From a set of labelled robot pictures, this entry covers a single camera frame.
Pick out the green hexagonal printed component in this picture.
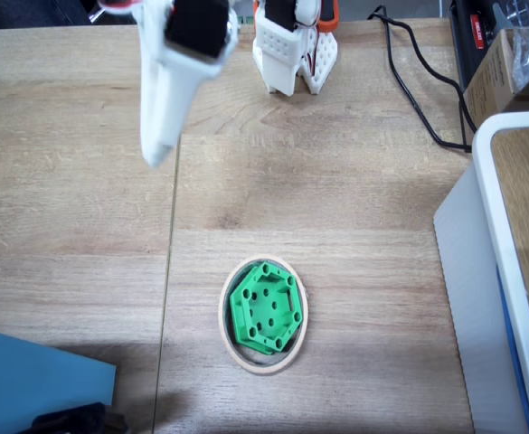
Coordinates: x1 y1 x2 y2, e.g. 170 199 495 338
229 263 305 357

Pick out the orange black table clamp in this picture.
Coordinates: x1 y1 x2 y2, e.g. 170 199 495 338
316 0 340 33

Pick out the person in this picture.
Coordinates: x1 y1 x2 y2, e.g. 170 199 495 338
0 0 93 31

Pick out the beige tape roll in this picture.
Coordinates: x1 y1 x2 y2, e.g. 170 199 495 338
218 254 311 376

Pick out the black electronic device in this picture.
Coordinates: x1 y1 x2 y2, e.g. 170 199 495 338
449 0 505 90

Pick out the blue sheet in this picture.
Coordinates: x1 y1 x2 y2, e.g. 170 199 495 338
0 327 118 434

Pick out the brown cardboard box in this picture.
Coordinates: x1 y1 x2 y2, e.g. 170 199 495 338
462 27 529 132

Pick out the white ribbed container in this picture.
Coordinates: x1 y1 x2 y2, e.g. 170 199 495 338
433 110 529 434

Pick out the black power cable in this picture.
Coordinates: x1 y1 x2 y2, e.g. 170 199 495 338
367 5 473 154

